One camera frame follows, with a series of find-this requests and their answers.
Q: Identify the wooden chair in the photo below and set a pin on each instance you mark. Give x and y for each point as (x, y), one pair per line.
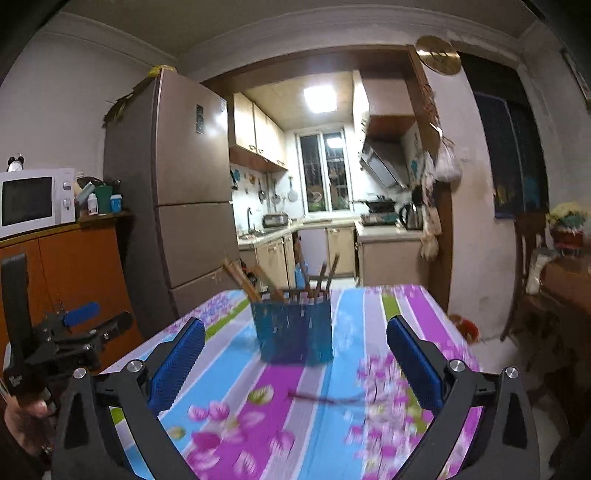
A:
(524, 240)

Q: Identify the person's left hand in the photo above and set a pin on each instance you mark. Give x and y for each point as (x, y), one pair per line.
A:
(27, 424)

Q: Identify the floral striped tablecloth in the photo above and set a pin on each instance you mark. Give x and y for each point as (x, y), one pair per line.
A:
(277, 438)

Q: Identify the hanging cloth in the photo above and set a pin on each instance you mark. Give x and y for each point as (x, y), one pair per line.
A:
(429, 221)

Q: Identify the kitchen window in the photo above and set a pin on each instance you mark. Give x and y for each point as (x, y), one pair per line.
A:
(323, 173)

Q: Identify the kitchen base cabinets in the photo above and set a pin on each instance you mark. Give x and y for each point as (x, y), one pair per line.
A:
(341, 249)

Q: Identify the wall cabinet above hood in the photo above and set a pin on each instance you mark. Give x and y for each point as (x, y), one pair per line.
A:
(383, 101)

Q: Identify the hanging white plastic bag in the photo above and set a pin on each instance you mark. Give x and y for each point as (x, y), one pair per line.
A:
(449, 164)

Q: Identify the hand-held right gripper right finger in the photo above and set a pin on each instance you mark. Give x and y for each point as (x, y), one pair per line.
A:
(415, 364)

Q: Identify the orange wooden cabinet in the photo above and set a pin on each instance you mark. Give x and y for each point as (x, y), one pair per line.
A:
(69, 267)

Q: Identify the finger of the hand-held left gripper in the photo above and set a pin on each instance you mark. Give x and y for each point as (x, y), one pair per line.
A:
(111, 330)
(81, 314)

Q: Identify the ceiling light panel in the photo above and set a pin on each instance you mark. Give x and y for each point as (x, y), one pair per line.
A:
(319, 99)

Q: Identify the bundle of chopsticks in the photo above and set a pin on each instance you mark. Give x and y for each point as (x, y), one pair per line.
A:
(251, 284)

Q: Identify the grey refrigerator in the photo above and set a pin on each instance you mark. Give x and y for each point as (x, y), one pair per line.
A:
(184, 161)

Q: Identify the dark room window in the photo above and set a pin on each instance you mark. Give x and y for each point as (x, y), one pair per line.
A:
(508, 138)

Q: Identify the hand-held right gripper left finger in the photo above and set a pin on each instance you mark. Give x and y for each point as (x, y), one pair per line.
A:
(178, 364)

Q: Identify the green cup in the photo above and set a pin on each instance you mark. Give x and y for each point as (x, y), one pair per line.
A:
(104, 198)

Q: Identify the silver countertop appliance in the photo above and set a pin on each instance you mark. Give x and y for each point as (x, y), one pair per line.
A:
(276, 220)

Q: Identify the person's left forearm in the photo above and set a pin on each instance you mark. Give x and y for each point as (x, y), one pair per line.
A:
(18, 464)

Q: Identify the potted flowers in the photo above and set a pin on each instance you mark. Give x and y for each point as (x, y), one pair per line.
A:
(565, 221)

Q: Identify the small panda figure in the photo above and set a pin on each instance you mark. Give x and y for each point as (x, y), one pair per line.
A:
(15, 164)

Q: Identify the dark wooden sideboard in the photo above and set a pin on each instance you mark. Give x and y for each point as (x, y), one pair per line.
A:
(563, 314)

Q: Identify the blue slotted utensil holder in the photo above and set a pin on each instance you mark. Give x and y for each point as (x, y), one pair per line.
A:
(291, 332)

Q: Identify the white microwave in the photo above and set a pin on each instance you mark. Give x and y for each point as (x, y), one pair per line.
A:
(32, 203)

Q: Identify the range hood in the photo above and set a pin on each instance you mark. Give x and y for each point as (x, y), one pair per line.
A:
(383, 164)

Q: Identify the steel electric kettle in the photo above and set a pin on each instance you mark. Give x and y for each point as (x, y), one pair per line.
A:
(411, 217)

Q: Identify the black wok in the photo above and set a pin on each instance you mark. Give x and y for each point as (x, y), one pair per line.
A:
(378, 204)

